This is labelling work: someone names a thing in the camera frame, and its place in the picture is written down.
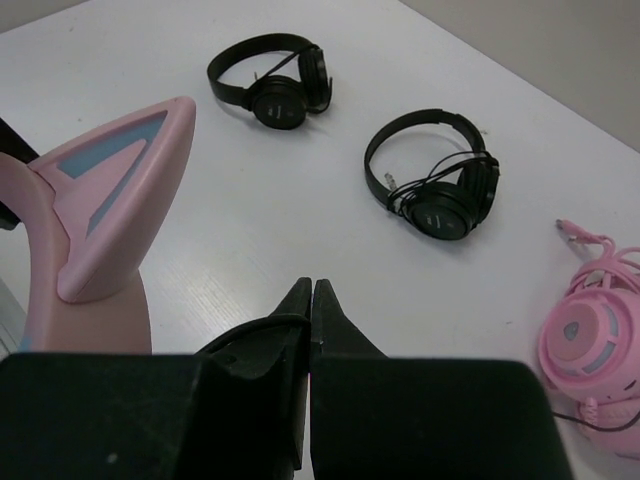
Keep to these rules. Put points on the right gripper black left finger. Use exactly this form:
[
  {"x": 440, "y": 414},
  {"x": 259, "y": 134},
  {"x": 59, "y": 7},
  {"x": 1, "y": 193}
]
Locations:
[{"x": 233, "y": 410}]

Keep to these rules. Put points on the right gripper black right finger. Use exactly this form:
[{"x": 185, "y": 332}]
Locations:
[{"x": 373, "y": 416}]

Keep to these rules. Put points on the pink blue cat-ear headphones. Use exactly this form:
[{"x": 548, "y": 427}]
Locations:
[{"x": 92, "y": 208}]

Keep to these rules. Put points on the middle black headphones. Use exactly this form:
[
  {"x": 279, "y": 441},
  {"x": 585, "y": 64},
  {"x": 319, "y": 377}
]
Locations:
[{"x": 446, "y": 204}]

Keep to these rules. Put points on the black headphones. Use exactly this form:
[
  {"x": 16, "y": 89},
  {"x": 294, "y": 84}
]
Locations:
[
  {"x": 446, "y": 204},
  {"x": 282, "y": 97}
]

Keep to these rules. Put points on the pink gaming headphones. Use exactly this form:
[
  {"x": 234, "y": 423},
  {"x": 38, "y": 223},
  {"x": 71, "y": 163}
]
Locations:
[{"x": 588, "y": 346}]

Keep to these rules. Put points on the left black headphones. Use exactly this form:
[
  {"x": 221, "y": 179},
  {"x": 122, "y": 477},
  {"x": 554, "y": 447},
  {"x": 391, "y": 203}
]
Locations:
[{"x": 282, "y": 97}]

